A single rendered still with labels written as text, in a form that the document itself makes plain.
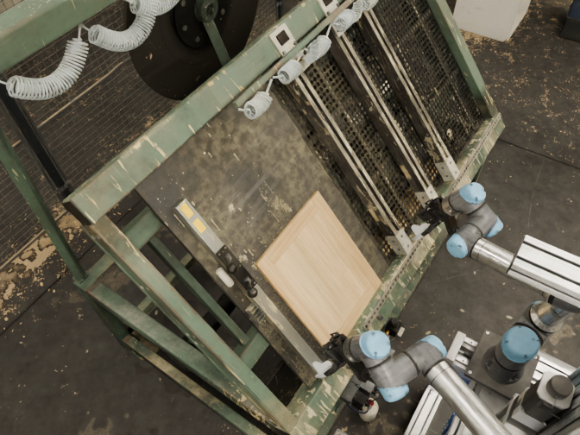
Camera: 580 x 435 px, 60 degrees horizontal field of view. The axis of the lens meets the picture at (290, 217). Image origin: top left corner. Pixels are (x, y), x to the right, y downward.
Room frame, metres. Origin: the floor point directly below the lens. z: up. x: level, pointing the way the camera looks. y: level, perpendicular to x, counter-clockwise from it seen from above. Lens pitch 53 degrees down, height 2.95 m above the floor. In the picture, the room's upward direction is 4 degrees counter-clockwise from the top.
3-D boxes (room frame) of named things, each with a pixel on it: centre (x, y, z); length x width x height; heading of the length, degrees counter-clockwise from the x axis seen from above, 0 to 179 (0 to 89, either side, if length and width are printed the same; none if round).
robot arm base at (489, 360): (0.67, -0.79, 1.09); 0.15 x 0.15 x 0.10
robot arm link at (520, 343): (0.67, -0.79, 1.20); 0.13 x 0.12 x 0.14; 131
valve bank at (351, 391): (0.81, -0.36, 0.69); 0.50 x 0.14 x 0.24; 143
